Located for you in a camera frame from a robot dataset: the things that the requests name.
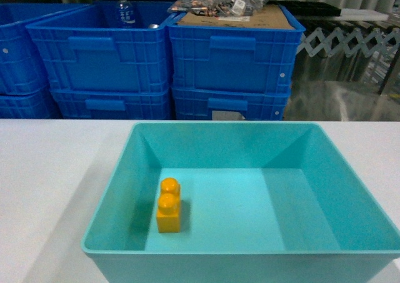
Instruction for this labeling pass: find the yellow toy block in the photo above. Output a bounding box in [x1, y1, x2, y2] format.
[156, 177, 181, 234]

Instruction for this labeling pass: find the blue crate far left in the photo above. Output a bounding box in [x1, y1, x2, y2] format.
[1, 3, 84, 96]

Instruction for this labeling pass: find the cardboard sheet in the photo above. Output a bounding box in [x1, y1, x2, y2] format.
[177, 4, 294, 29]

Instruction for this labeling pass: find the blue crate upper right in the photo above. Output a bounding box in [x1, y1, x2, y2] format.
[168, 5, 305, 94]

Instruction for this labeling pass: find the blue crate lower right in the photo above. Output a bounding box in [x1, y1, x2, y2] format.
[172, 87, 291, 121]

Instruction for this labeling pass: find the expandable roller conveyor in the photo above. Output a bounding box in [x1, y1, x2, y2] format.
[297, 27, 399, 57]

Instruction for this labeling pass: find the clear water bottle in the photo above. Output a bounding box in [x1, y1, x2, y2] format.
[116, 0, 136, 29]

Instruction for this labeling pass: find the teal plastic box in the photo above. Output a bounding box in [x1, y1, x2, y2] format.
[81, 121, 399, 282]

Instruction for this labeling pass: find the blue crate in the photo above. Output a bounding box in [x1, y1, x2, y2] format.
[51, 89, 172, 120]
[26, 1, 173, 93]
[1, 3, 84, 96]
[168, 5, 305, 94]
[172, 87, 291, 121]

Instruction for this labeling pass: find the plastic bag of parts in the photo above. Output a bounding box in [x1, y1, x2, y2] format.
[167, 0, 268, 17]

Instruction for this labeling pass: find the blue crate upper middle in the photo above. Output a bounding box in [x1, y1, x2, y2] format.
[26, 1, 173, 93]

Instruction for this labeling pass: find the blue crate lower middle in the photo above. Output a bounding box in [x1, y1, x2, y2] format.
[51, 89, 172, 120]

